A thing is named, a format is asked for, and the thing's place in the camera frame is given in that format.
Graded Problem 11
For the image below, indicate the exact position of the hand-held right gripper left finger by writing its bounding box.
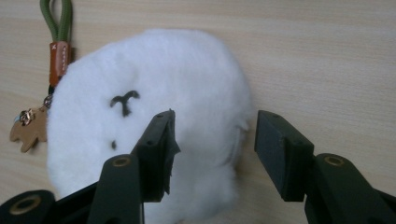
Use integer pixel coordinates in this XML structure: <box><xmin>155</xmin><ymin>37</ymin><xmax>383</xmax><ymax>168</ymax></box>
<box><xmin>130</xmin><ymin>108</ymin><xmax>181</xmax><ymax>203</ymax></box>

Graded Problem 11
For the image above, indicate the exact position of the white fluffy plush pouch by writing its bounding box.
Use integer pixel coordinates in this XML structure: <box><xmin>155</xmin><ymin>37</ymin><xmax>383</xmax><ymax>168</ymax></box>
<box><xmin>46</xmin><ymin>28</ymin><xmax>255</xmax><ymax>224</ymax></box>

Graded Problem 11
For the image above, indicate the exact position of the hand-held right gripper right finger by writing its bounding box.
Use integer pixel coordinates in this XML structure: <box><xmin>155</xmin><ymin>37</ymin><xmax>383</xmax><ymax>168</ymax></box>
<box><xmin>253</xmin><ymin>109</ymin><xmax>316</xmax><ymax>203</ymax></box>

